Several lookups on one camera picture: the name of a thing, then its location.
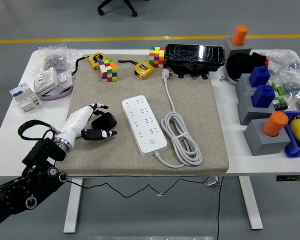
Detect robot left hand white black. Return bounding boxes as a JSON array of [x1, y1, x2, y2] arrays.
[[56, 102, 118, 146]]

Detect black plug adapter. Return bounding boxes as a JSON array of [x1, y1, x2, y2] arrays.
[[91, 112, 118, 131]]

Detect white power strip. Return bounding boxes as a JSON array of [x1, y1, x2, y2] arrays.
[[121, 94, 169, 158]]

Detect white blue circuit breaker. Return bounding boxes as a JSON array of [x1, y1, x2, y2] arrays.
[[9, 82, 42, 113]]

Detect cube puzzle with white face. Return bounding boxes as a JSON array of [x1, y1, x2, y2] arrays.
[[98, 59, 119, 83]]

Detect clear bag of metal nuts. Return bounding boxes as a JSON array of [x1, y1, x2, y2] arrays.
[[29, 43, 82, 76]]

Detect yellow tape measure black label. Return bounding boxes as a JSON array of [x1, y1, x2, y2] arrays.
[[73, 52, 106, 76]]

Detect yellow tape measure black clip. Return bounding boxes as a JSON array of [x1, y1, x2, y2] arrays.
[[117, 59, 155, 80]]

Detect white table leg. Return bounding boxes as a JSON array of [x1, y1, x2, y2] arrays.
[[63, 177, 84, 234], [238, 176, 264, 231]]

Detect tall multicolour cube puzzle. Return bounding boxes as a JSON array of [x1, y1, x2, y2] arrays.
[[148, 46, 166, 69]]

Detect black office chair base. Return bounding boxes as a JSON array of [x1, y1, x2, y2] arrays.
[[97, 0, 138, 18]]

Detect grey-brown mat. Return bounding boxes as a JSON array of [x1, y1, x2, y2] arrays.
[[56, 53, 230, 177]]

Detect glossy black box device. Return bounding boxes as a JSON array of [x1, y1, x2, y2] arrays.
[[163, 43, 226, 81]]

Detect white blue round case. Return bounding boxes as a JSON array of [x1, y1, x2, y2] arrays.
[[224, 62, 241, 87]]

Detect grey block with hole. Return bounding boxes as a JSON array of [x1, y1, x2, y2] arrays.
[[221, 36, 253, 60], [243, 118, 292, 157]]

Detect grey block base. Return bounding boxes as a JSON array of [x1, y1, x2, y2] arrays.
[[236, 91, 277, 126], [235, 73, 272, 97]]

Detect black cloth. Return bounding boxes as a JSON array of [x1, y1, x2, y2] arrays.
[[226, 51, 268, 81]]

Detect orange cylinder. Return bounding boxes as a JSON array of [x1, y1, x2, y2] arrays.
[[262, 111, 290, 138], [231, 24, 249, 47]]

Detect blue block with knob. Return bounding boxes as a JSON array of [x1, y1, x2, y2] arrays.
[[248, 65, 271, 88], [251, 84, 276, 109]]

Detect green plastic pieces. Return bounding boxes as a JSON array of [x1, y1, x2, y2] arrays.
[[271, 82, 287, 103]]

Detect small black terminal block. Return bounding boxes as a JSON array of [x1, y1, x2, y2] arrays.
[[273, 101, 289, 112]]

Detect clear bag of small parts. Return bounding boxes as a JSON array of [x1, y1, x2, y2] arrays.
[[266, 49, 300, 74]]

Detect blue plastic bin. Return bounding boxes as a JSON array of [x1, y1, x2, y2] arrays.
[[282, 110, 300, 159]]

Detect clear bag of blue parts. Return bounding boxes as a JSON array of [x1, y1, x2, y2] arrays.
[[279, 69, 300, 101]]

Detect black table control panel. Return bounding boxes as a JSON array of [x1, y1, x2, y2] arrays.
[[276, 175, 300, 182]]

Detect white wall switch panel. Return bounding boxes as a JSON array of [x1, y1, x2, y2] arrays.
[[55, 69, 73, 88]]

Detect white wall socket panel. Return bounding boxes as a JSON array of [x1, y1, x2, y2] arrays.
[[34, 66, 59, 95]]

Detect black plug cord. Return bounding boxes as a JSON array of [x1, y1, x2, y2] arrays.
[[64, 174, 208, 199]]

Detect grey-white power strip cable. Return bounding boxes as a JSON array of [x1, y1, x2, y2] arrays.
[[153, 69, 203, 169]]

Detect metal bracket under table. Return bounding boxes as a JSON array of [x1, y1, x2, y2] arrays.
[[204, 176, 224, 187]]

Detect black hanging cable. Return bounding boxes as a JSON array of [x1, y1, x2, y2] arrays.
[[216, 176, 224, 240]]

